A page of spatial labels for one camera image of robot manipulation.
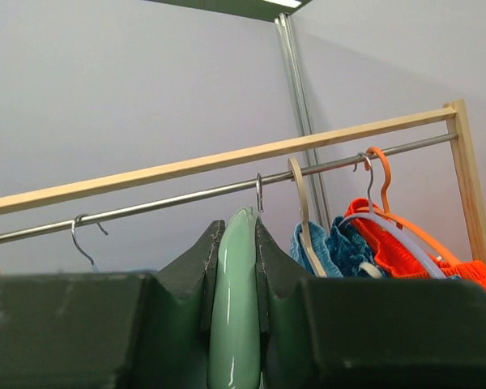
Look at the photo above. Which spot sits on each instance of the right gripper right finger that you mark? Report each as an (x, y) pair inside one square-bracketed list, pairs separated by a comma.
[(366, 333)]

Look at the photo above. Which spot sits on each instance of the beige hanger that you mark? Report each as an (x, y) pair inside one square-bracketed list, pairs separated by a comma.
[(304, 234)]

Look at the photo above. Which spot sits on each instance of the orange hanger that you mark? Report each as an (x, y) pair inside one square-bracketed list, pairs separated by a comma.
[(405, 219)]

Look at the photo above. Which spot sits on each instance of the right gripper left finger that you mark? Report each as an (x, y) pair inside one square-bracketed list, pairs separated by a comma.
[(137, 329)]

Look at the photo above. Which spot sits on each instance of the orange shorts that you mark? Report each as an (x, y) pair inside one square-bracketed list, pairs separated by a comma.
[(404, 250)]

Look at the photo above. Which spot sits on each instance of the light blue shorts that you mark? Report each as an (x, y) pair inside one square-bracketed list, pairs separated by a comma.
[(322, 245)]

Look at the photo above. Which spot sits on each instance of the dark teal patterned shorts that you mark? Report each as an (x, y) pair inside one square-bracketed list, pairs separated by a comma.
[(349, 254)]

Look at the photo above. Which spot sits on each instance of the lilac hanger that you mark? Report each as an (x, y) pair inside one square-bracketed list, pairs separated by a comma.
[(432, 269)]

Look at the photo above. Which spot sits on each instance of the wooden clothes rack frame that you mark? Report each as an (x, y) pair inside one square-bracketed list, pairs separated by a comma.
[(454, 114)]

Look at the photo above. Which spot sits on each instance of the light blue hanger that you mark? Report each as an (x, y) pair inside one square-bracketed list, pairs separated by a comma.
[(83, 243)]

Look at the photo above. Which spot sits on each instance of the metal clothes rail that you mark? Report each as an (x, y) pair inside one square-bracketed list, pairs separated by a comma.
[(206, 194)]

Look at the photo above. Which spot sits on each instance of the mint green hanger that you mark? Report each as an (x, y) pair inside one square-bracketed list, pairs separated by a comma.
[(235, 342)]

